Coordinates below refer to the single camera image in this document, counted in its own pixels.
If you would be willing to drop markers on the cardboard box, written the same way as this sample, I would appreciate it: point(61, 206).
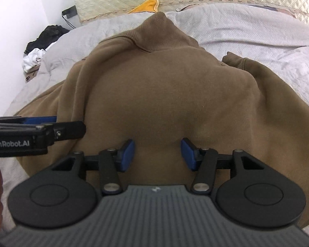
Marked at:
point(31, 75)

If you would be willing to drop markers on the white bed sheet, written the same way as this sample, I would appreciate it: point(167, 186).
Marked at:
point(247, 30)

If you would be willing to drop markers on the brown hoodie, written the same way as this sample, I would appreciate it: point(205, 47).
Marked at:
point(170, 87)

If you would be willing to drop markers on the yellow cloth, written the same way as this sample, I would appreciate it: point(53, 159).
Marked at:
point(145, 5)

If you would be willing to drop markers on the black power adapter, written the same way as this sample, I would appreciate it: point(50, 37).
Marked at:
point(69, 11)

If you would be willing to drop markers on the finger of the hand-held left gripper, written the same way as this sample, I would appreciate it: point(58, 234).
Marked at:
point(72, 130)
point(41, 120)

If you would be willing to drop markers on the black clothes pile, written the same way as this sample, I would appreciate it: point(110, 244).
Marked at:
point(46, 37)

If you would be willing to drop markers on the white clothes pile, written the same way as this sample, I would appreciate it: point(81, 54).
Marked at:
point(33, 59)

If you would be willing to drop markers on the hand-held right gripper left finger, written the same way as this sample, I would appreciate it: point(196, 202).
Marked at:
point(126, 155)

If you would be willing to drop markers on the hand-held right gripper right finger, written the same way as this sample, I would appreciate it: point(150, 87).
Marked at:
point(188, 154)

